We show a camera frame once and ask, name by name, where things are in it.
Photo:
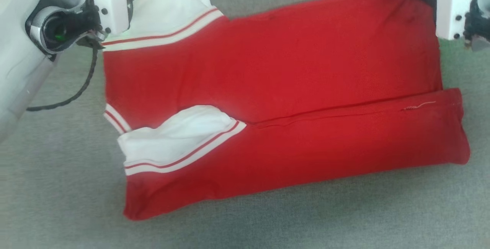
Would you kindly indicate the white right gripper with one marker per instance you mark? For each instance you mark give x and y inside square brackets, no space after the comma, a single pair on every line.
[453,4]

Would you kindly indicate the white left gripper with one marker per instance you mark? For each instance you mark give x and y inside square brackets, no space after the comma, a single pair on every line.
[109,0]

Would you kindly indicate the red and white garment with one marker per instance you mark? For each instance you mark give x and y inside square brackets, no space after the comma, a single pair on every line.
[283,100]

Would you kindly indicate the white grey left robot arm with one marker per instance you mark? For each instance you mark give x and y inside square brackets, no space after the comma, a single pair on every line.
[34,34]

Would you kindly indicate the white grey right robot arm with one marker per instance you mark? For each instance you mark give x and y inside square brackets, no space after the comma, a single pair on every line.
[478,15]

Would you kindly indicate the grey fabric sofa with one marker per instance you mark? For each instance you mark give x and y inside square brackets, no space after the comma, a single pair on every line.
[268,230]

